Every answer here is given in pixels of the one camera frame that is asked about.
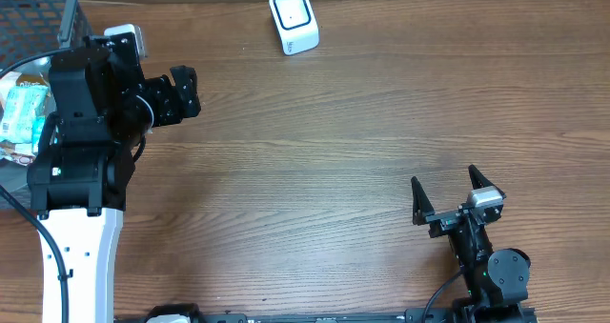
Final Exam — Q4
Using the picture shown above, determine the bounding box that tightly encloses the brown white wrapper packet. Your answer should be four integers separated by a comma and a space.
1, 141, 36, 167

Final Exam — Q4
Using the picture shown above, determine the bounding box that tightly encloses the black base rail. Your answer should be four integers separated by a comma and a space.
114, 308, 539, 323

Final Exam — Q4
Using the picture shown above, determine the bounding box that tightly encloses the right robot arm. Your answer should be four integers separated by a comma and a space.
405, 165, 538, 323

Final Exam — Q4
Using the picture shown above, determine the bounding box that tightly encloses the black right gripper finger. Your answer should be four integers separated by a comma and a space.
411, 176, 436, 226
468, 164, 506, 199

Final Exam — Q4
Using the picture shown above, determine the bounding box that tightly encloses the light green snack packet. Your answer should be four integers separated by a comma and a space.
1, 85, 49, 144

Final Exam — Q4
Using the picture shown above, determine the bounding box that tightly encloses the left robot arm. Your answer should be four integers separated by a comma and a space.
27, 32, 201, 322

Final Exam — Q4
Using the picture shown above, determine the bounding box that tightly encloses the grey plastic mesh basket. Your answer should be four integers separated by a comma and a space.
1, 0, 92, 208

